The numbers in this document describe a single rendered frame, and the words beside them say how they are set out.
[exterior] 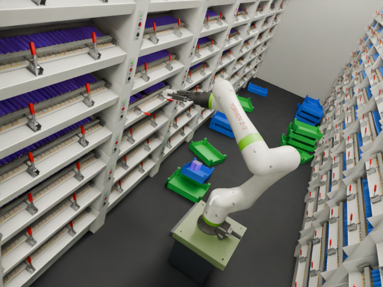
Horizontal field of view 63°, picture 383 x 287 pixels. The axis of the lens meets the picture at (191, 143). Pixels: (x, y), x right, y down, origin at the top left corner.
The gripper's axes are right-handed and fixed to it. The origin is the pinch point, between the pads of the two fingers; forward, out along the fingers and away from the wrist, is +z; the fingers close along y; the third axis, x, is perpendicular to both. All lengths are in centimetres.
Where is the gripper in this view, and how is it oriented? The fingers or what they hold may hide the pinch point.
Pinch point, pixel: (169, 93)
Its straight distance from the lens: 183.7
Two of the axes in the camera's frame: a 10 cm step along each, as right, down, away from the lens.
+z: -9.1, -2.2, 3.4
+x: -0.5, 8.9, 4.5
